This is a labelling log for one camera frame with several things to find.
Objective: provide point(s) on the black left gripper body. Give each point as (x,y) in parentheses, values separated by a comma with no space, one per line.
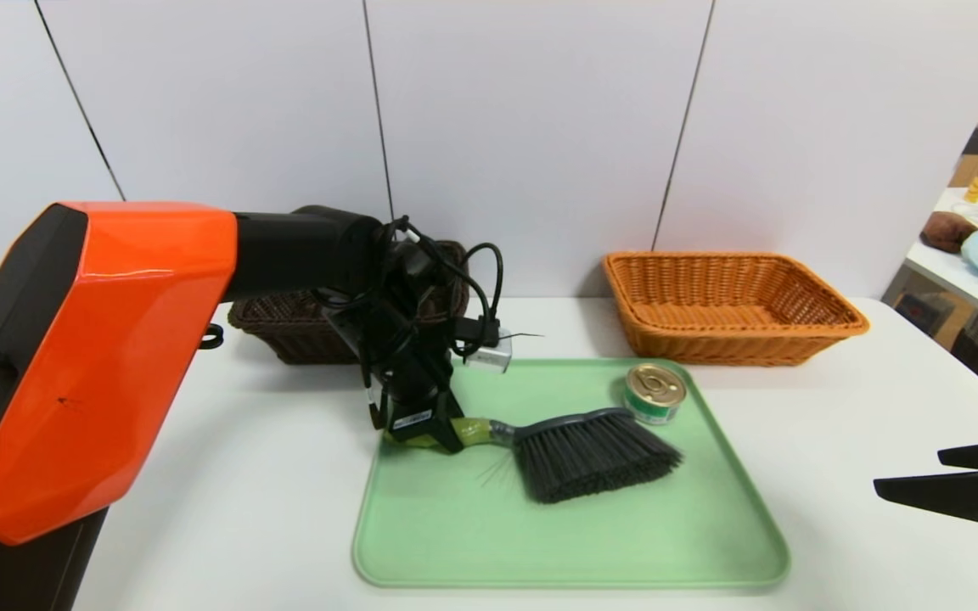
(415,419)

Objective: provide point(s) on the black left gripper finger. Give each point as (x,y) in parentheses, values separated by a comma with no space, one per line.
(448,434)

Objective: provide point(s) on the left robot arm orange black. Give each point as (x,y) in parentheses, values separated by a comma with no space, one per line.
(115,356)

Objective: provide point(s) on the dark brown wicker basket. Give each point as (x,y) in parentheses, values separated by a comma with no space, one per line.
(285,331)

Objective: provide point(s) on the orange wicker basket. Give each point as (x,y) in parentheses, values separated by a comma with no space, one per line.
(710,344)

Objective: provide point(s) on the light green plastic tray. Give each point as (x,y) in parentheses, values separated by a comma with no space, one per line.
(540,543)

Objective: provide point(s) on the gold lid tin can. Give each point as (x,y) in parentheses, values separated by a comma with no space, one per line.
(654,386)

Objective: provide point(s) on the brown round object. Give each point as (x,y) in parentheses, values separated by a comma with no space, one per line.
(947,232)

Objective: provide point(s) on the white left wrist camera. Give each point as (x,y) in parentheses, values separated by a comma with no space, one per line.
(493,358)

